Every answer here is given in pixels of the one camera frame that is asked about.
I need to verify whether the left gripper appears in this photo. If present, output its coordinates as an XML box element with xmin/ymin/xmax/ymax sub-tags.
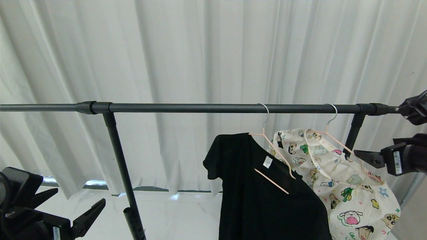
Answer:
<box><xmin>0</xmin><ymin>188</ymin><xmax>106</xmax><ymax>240</ymax></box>

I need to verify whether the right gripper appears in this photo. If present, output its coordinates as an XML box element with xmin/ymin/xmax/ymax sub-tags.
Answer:
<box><xmin>354</xmin><ymin>133</ymin><xmax>427</xmax><ymax>176</ymax></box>

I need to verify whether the pink clothes hanger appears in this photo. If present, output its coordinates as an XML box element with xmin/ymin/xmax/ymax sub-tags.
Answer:
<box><xmin>305</xmin><ymin>104</ymin><xmax>385</xmax><ymax>185</ymax></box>
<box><xmin>249</xmin><ymin>103</ymin><xmax>297</xmax><ymax>195</ymax></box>

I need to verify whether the cream printed garment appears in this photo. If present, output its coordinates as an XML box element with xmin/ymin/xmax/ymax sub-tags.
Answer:
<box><xmin>268</xmin><ymin>128</ymin><xmax>401</xmax><ymax>240</ymax></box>

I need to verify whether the black garment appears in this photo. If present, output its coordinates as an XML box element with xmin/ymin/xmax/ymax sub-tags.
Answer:
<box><xmin>203</xmin><ymin>133</ymin><xmax>333</xmax><ymax>240</ymax></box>

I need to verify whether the black clothes rack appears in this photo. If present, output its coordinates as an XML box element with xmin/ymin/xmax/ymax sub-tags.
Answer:
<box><xmin>0</xmin><ymin>101</ymin><xmax>401</xmax><ymax>240</ymax></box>

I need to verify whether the white curtain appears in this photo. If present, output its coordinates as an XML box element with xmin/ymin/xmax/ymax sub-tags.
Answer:
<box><xmin>0</xmin><ymin>0</ymin><xmax>427</xmax><ymax>200</ymax></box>

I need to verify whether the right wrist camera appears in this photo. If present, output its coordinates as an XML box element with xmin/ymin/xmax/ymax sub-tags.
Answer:
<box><xmin>398</xmin><ymin>89</ymin><xmax>427</xmax><ymax>126</ymax></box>

